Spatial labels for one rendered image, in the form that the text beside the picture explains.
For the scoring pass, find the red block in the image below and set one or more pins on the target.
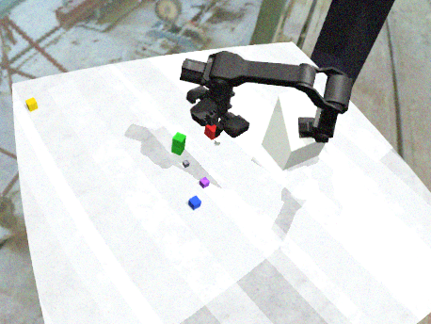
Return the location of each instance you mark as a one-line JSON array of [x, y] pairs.
[[210, 131]]

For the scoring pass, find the small yellow block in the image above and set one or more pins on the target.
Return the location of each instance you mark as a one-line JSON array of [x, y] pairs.
[[31, 104]]

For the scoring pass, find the blue block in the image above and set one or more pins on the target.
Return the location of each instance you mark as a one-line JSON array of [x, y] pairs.
[[194, 203]]

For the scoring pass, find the green block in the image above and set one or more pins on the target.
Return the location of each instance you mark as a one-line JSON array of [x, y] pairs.
[[176, 150], [178, 140]]

